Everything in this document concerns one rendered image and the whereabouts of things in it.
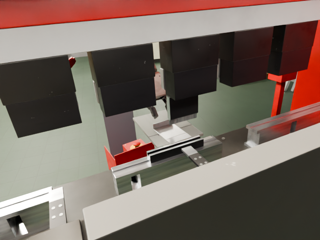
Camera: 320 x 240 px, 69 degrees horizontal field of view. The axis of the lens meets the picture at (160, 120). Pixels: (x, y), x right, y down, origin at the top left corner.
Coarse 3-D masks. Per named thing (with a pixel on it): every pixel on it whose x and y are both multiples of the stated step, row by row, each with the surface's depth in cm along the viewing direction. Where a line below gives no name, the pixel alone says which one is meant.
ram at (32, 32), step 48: (0, 0) 42; (48, 0) 45; (96, 0) 48; (144, 0) 52; (192, 0) 57; (240, 0) 62; (288, 0) 69; (0, 48) 45; (48, 48) 48; (96, 48) 52
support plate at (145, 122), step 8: (160, 112) 102; (136, 120) 96; (144, 120) 96; (152, 120) 95; (160, 120) 95; (144, 128) 90; (152, 128) 89; (184, 128) 88; (192, 128) 87; (152, 136) 84; (160, 136) 83; (192, 136) 82; (160, 144) 79
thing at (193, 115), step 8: (168, 96) 70; (168, 104) 70; (176, 104) 70; (184, 104) 72; (192, 104) 73; (168, 112) 72; (176, 112) 72; (184, 112) 73; (192, 112) 74; (176, 120) 74; (184, 120) 75
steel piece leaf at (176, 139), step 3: (180, 135) 83; (183, 135) 82; (186, 135) 82; (189, 135) 82; (171, 138) 81; (174, 138) 81; (177, 138) 81; (180, 138) 81; (183, 138) 81; (186, 138) 81; (168, 141) 79; (171, 141) 79; (174, 141) 79; (177, 141) 79
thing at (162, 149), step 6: (198, 138) 82; (174, 144) 78; (180, 144) 79; (186, 144) 78; (192, 144) 79; (198, 144) 80; (150, 150) 76; (156, 150) 76; (162, 150) 75; (168, 150) 75; (174, 150) 77; (180, 150) 78; (150, 156) 73; (156, 156) 74; (162, 156) 75; (168, 156) 76; (150, 162) 74
